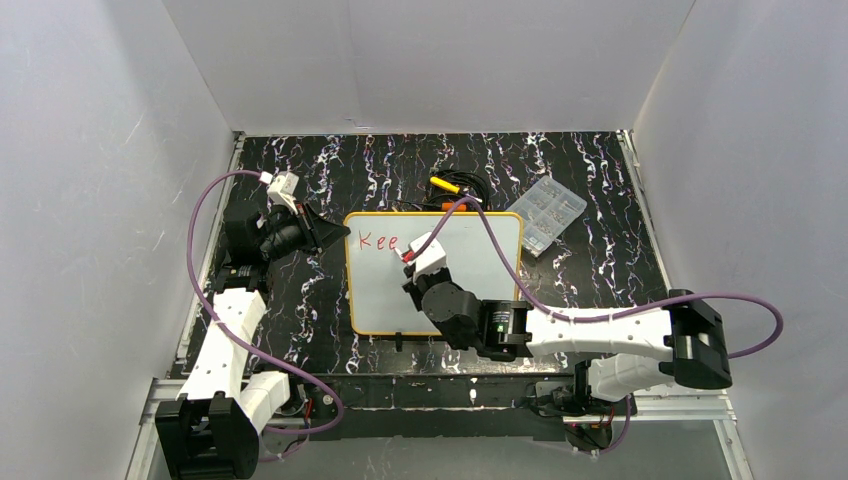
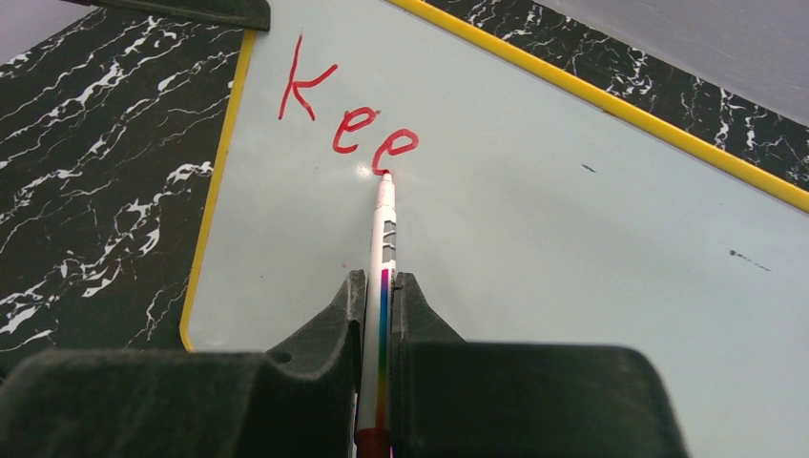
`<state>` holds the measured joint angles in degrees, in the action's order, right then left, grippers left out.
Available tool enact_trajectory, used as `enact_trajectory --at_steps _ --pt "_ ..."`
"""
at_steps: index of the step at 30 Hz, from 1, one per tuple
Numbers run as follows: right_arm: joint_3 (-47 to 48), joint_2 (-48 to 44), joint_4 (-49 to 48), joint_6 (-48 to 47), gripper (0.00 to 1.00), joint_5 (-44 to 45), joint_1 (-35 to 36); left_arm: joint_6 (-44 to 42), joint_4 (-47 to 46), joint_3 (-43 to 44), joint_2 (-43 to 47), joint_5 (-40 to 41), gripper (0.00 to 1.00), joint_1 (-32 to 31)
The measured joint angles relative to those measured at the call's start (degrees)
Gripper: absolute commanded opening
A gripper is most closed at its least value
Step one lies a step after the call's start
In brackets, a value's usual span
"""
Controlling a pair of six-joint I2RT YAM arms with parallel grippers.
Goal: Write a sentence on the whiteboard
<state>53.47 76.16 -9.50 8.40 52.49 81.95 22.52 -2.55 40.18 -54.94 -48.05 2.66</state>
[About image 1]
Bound white marker pen red ends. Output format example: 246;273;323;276
394;249;413;263

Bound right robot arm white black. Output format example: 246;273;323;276
403;265;732;407

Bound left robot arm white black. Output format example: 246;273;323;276
155;201;350;479

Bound clear plastic screw box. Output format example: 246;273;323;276
508;175;587;257

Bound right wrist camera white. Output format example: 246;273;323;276
402;232;447;280

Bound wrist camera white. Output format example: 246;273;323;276
266;171;299;215
402;232;447;280

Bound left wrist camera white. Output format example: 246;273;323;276
266;171;299;215

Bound whiteboard with yellow frame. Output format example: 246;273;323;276
344;212;519;336

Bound orange handled tool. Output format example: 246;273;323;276
440;202;468;212

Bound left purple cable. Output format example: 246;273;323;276
186;170;346;464

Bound purple cable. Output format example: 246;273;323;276
405;195;785;360
186;170;346;464

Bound yellow handled tool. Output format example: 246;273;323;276
429;176;462;195

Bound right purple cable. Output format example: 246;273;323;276
405;195;785;360

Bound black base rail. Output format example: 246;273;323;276
291;374;637;444

